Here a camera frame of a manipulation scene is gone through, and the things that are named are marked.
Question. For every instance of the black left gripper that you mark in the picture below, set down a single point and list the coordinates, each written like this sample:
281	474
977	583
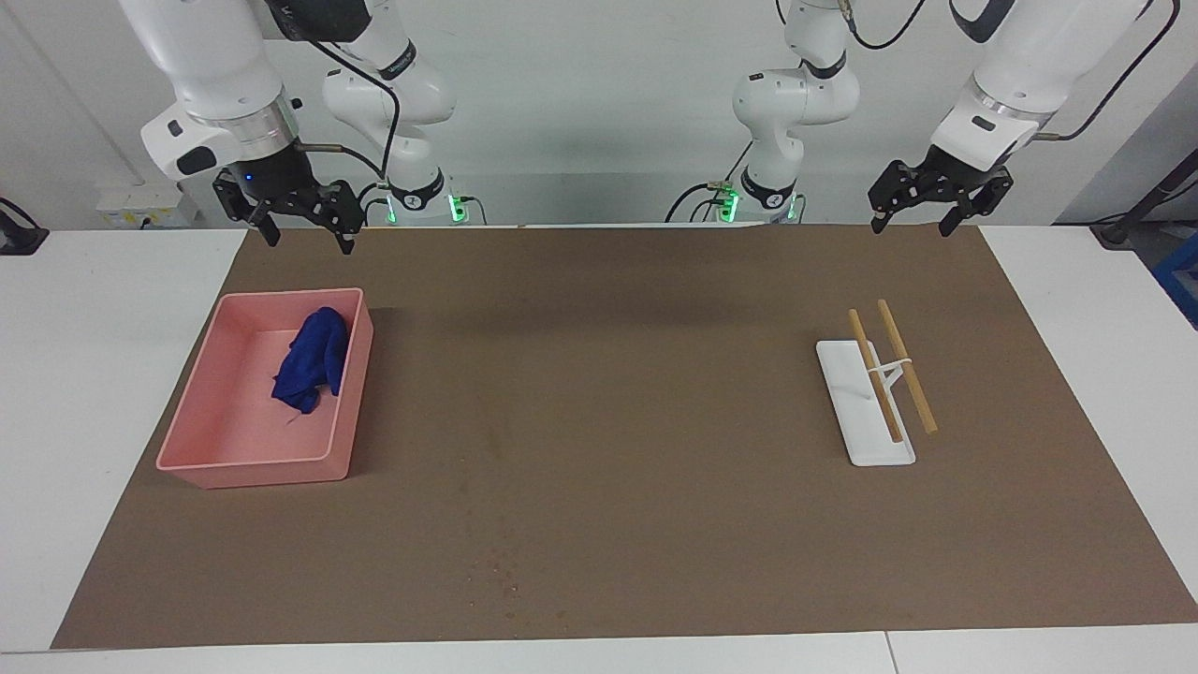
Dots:
959	173

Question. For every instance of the blue towel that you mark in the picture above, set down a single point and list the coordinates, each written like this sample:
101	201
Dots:
314	360

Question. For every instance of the brown table mat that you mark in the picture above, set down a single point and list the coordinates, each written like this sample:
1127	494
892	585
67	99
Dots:
608	374

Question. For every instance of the pink plastic bin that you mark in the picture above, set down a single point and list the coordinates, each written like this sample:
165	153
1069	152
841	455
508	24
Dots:
234	421

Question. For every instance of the black stand pole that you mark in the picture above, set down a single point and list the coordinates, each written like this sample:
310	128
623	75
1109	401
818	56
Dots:
1146	206

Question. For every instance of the black table clamp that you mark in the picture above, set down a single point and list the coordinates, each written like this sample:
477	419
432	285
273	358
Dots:
19	239

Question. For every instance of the white wall socket box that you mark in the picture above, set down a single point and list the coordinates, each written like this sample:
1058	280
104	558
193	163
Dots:
140	201

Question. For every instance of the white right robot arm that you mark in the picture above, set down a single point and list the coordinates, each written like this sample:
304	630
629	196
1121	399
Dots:
206	56

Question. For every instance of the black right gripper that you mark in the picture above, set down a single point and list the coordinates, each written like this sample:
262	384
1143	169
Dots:
271	173

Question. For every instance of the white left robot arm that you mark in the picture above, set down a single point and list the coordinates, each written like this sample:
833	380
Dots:
796	94

